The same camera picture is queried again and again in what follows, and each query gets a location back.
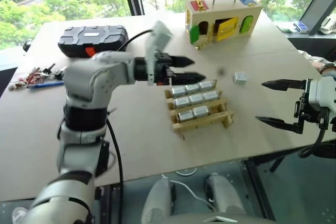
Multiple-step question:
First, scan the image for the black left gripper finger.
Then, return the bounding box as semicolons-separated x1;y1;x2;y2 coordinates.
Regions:
170;55;196;68
170;71;206;85

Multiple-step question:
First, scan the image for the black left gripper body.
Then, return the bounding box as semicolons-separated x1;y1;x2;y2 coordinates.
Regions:
153;52;174;86

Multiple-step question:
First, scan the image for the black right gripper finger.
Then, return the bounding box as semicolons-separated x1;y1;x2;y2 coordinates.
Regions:
255;115;305;134
261;78;308;92

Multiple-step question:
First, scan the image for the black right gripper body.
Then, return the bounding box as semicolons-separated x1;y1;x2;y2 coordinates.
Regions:
293;78;330;133

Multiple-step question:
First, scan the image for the person's bare hand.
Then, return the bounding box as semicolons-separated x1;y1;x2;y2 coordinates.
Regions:
310;60;326;73

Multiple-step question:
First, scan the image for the black table leg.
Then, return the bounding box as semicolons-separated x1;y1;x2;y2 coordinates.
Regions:
268;155;287;174

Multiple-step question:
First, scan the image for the loose silver metal block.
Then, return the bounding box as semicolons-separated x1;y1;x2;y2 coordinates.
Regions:
234;71;248;86

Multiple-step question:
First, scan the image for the black wrist watch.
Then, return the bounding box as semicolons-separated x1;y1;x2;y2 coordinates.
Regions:
319;62;336;74

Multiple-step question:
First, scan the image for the wooden rack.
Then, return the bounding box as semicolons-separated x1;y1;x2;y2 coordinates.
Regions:
164;79;235;141

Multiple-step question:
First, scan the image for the blue and white box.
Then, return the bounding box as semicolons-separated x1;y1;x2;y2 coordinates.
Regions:
292;20;310;34

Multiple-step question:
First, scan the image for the white shoe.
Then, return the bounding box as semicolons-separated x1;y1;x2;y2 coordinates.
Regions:
319;16;336;35

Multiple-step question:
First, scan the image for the black tool case orange latch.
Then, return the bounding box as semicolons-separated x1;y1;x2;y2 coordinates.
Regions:
57;25;130;58

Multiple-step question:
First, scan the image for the grey rounded robot leg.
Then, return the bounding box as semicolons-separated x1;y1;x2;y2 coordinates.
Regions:
141;177;174;224
204;173;247;215

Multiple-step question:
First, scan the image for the blue pen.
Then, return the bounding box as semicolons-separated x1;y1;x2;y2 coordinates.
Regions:
27;80;65;90

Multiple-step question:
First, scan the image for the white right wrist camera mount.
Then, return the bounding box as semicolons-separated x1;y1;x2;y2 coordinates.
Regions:
308;78;336;112

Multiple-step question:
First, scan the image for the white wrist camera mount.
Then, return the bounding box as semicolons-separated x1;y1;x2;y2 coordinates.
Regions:
308;78;336;112
145;20;174;86

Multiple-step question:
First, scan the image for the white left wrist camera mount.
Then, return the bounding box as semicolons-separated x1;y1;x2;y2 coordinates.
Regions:
145;20;174;86

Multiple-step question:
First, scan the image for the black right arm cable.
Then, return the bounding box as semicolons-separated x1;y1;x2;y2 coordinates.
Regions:
297;119;329;159

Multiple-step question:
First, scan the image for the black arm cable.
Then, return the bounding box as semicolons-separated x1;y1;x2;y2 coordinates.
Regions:
106;29;153;186
297;119;329;159

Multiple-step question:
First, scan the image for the wooden lock box with handle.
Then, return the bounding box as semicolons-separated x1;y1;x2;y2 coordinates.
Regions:
184;0;263;51

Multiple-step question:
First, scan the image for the dark slanted window frame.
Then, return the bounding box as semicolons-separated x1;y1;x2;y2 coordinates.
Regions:
298;0;336;36

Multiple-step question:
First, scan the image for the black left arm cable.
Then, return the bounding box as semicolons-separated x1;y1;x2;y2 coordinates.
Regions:
106;29;153;186

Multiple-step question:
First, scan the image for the thin white cable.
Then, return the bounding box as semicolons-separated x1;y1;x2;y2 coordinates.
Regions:
160;173;219;212

